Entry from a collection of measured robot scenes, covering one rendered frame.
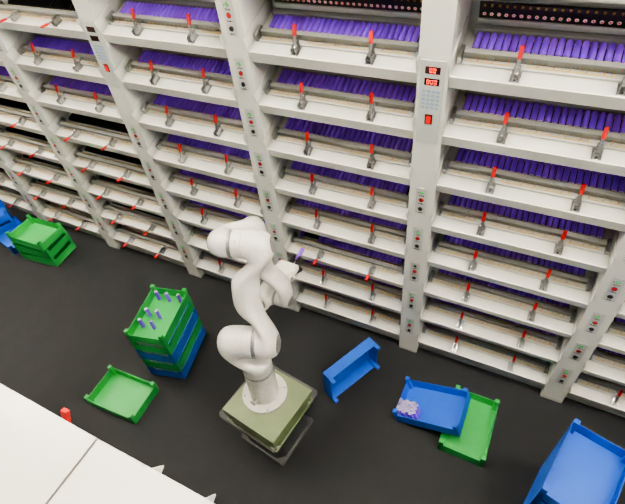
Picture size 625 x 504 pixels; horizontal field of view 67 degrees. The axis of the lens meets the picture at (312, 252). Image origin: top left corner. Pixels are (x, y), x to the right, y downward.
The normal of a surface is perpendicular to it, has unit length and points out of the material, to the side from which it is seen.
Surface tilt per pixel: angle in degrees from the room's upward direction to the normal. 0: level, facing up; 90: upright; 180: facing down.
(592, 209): 20
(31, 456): 0
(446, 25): 90
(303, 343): 0
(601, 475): 0
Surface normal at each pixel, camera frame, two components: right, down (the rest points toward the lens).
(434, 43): -0.44, 0.68
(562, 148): -0.25, -0.41
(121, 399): -0.10, -0.69
